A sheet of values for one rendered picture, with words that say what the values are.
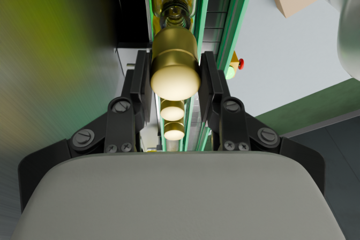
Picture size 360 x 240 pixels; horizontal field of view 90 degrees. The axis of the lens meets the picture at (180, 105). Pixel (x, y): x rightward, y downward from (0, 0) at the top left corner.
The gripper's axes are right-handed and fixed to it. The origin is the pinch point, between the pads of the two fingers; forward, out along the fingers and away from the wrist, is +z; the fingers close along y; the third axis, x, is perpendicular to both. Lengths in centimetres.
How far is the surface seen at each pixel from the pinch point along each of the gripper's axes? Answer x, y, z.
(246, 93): -70, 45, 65
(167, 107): -10.1, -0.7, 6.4
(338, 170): -223, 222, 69
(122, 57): -22.9, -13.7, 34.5
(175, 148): -81, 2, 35
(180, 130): -15.9, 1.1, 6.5
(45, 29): -0.6, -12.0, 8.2
